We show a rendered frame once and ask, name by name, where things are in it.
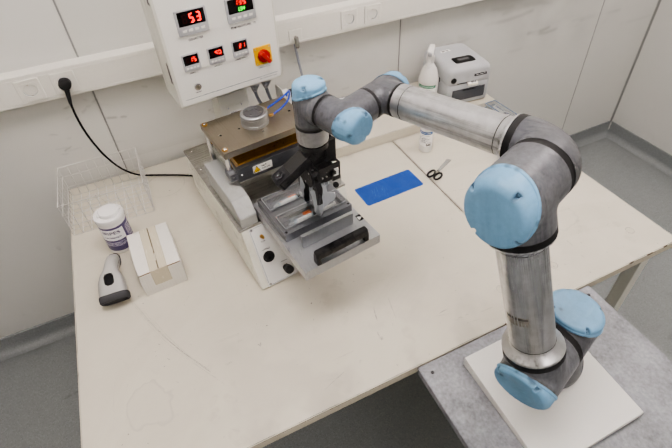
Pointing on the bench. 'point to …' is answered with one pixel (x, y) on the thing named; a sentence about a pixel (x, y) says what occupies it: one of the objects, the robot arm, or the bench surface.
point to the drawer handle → (340, 244)
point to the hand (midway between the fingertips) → (311, 206)
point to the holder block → (305, 222)
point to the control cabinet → (259, 43)
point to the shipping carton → (156, 258)
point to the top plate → (251, 127)
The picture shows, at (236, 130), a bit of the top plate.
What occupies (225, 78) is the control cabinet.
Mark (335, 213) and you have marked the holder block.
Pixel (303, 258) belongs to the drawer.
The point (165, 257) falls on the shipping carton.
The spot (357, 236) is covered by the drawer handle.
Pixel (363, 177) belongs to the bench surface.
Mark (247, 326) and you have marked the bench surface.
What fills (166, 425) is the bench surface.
